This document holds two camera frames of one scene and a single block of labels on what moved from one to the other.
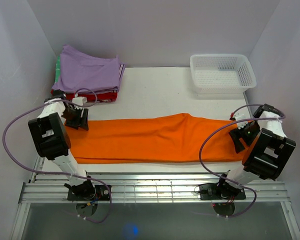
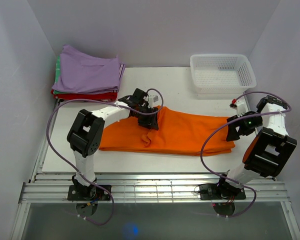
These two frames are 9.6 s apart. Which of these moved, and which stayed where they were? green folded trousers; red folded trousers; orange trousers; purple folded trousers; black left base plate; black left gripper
Moved: orange trousers; black left gripper
Stayed: red folded trousers; black left base plate; green folded trousers; purple folded trousers
